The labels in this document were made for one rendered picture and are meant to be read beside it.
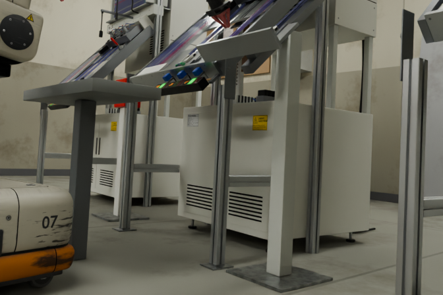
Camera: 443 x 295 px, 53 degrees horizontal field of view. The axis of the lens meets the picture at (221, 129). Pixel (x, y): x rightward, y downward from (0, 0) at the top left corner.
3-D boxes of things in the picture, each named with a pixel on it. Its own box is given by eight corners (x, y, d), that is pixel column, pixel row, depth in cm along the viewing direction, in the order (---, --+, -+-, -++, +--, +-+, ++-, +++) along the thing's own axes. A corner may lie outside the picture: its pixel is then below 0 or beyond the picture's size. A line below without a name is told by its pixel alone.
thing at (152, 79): (221, 76, 164) (210, 60, 161) (138, 89, 216) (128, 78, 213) (223, 74, 164) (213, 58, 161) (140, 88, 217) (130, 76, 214)
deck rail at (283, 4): (225, 76, 162) (215, 62, 160) (221, 76, 164) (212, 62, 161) (321, -23, 195) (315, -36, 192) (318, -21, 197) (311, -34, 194)
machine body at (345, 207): (270, 257, 175) (277, 99, 178) (176, 226, 231) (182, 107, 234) (368, 243, 215) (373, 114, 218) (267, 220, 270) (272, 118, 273)
